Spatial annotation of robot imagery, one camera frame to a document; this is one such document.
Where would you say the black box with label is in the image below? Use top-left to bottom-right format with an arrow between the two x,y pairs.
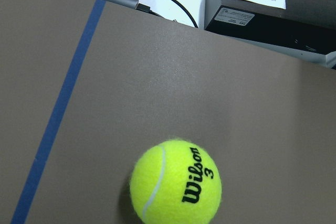
204,0 -> 335,55

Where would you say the yellow tennis ball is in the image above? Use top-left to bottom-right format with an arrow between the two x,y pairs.
130,138 -> 222,223

